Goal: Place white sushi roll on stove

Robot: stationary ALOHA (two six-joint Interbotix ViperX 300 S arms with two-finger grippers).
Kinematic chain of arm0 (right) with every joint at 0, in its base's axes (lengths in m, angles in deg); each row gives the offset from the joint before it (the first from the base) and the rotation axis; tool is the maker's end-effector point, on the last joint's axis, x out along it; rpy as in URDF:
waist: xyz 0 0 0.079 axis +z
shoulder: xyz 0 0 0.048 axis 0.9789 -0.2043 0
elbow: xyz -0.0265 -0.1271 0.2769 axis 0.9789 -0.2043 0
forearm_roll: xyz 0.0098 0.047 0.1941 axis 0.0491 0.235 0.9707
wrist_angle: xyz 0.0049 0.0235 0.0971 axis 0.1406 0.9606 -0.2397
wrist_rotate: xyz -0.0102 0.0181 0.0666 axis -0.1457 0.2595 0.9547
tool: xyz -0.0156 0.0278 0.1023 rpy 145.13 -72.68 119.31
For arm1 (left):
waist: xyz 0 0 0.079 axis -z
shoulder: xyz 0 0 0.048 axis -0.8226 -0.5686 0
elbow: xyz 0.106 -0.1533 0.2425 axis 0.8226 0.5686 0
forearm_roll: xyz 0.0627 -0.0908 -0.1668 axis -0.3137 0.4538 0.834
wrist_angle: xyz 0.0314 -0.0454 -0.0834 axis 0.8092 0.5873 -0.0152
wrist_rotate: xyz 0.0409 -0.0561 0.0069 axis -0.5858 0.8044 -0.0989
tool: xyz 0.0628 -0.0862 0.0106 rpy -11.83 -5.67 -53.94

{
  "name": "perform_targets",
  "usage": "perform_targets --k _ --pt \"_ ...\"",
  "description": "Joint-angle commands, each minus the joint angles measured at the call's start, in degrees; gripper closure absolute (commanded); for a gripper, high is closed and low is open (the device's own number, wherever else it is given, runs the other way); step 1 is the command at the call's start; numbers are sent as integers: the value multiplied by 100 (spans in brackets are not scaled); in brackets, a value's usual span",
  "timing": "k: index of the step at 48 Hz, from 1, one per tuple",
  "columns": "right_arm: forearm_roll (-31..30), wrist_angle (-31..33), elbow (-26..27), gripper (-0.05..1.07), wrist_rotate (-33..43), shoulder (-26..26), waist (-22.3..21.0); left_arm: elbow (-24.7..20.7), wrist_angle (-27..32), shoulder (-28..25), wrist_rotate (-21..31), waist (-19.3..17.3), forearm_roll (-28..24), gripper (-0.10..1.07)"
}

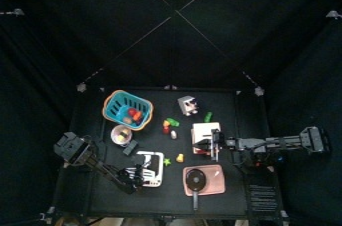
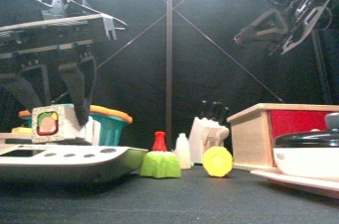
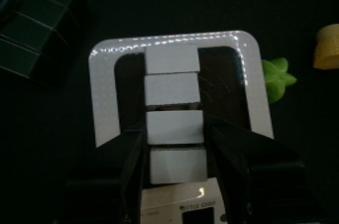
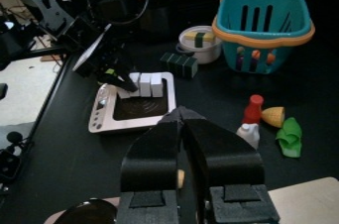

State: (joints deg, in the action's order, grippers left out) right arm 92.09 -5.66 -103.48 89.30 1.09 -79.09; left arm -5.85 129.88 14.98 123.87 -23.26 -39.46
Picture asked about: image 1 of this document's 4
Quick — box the white toy stove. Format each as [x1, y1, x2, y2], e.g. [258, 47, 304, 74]
[126, 150, 166, 188]

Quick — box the white toy appliance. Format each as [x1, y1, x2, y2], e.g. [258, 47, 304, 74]
[191, 121, 223, 155]

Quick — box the black rectangular toy block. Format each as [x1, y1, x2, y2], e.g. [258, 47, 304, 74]
[122, 139, 139, 157]

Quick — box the green toy pepper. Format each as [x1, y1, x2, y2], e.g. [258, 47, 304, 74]
[166, 117, 182, 128]

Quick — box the black and white frying pan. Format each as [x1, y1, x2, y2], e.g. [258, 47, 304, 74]
[185, 168, 207, 212]

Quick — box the pink cutting board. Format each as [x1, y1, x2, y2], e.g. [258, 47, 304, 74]
[182, 164, 227, 197]

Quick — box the small bowl with toy food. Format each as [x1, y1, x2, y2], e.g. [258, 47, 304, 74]
[110, 124, 134, 147]

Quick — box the teal basket with orange rim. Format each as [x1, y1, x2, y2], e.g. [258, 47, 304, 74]
[102, 89, 155, 132]

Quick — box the thin diagonal frame cord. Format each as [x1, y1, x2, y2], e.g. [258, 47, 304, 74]
[82, 0, 237, 85]
[123, 0, 262, 89]

